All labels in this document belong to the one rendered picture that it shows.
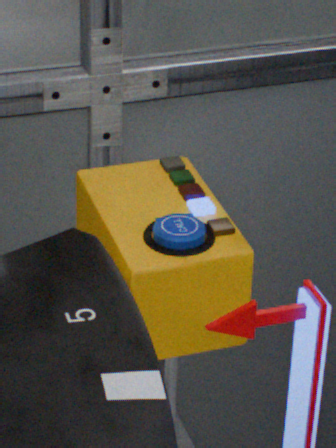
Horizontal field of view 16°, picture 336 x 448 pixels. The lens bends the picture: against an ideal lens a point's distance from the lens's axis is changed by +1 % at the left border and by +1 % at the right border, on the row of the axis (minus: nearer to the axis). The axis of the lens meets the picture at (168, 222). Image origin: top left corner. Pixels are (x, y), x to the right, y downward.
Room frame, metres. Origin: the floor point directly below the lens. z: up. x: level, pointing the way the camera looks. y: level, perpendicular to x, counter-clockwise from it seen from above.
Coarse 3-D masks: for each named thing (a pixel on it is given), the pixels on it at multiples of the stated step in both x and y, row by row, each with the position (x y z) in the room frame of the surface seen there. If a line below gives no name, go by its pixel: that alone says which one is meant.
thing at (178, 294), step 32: (96, 192) 0.84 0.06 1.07; (128, 192) 0.85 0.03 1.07; (160, 192) 0.85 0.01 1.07; (96, 224) 0.82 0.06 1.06; (128, 224) 0.80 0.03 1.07; (128, 256) 0.75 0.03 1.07; (160, 256) 0.75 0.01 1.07; (192, 256) 0.75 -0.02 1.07; (224, 256) 0.76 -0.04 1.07; (160, 288) 0.74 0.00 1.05; (192, 288) 0.75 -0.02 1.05; (224, 288) 0.76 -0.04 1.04; (160, 320) 0.74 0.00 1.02; (192, 320) 0.75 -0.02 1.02; (160, 352) 0.74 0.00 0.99; (192, 352) 0.75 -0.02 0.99
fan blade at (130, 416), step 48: (48, 240) 0.58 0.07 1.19; (96, 240) 0.59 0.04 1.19; (0, 288) 0.54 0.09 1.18; (48, 288) 0.55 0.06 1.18; (96, 288) 0.55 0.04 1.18; (0, 336) 0.51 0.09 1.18; (48, 336) 0.51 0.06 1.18; (96, 336) 0.52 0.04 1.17; (144, 336) 0.52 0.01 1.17; (0, 384) 0.47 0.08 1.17; (48, 384) 0.48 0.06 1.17; (96, 384) 0.49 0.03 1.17; (0, 432) 0.45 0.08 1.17; (48, 432) 0.45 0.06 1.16; (96, 432) 0.46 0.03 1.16; (144, 432) 0.47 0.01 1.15
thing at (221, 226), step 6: (210, 222) 0.79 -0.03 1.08; (216, 222) 0.79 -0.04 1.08; (222, 222) 0.79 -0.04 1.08; (228, 222) 0.79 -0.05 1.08; (210, 228) 0.79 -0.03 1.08; (216, 228) 0.79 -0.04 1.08; (222, 228) 0.79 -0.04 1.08; (228, 228) 0.79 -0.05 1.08; (234, 228) 0.79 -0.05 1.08; (216, 234) 0.78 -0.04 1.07; (222, 234) 0.78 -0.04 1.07
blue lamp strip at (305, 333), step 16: (304, 320) 0.54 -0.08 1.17; (304, 336) 0.54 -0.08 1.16; (304, 352) 0.54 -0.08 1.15; (304, 368) 0.53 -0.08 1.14; (304, 384) 0.53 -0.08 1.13; (288, 400) 0.55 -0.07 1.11; (304, 400) 0.53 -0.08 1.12; (288, 416) 0.55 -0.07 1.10; (304, 416) 0.53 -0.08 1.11; (288, 432) 0.54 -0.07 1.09; (304, 432) 0.53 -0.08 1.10
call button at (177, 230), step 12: (168, 216) 0.79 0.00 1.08; (180, 216) 0.79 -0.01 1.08; (192, 216) 0.79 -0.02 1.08; (156, 228) 0.78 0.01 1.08; (168, 228) 0.78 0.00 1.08; (180, 228) 0.78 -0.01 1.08; (192, 228) 0.78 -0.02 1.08; (204, 228) 0.78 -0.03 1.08; (156, 240) 0.77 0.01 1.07; (168, 240) 0.76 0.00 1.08; (180, 240) 0.76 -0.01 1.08; (192, 240) 0.76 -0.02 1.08
